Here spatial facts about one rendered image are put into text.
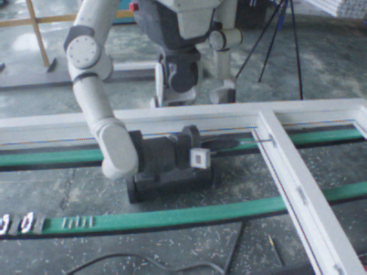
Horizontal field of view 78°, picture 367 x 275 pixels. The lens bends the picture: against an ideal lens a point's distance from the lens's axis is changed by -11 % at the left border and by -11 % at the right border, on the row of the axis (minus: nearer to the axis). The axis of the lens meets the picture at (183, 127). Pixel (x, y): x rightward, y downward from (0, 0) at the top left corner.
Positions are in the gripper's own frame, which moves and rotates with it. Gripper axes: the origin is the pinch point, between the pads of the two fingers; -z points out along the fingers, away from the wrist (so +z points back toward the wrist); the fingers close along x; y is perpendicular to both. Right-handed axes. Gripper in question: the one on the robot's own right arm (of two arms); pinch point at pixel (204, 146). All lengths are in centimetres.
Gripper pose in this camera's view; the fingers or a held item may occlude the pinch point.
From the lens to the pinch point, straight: 66.8
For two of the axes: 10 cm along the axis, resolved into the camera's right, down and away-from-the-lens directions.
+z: -8.8, 1.3, -4.5
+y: -4.7, -1.5, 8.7
